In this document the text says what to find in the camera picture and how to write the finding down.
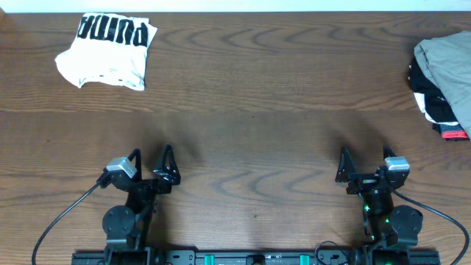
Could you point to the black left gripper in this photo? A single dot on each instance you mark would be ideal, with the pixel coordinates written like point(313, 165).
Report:
point(146, 182)

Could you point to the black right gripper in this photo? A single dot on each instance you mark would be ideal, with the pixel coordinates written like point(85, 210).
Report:
point(347, 174)

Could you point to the white t-shirt black print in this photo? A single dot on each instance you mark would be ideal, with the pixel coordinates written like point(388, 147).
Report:
point(108, 48)

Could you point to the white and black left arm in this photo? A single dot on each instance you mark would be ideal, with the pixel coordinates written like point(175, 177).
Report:
point(127, 225)

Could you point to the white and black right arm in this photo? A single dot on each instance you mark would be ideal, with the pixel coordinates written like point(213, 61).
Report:
point(393, 228)

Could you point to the black red folded garment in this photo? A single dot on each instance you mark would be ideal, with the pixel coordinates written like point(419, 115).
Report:
point(433, 105)

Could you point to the grey folded garment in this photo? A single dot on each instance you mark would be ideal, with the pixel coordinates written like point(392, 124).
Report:
point(446, 63)

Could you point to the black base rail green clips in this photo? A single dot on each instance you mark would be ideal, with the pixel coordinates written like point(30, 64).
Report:
point(324, 255)

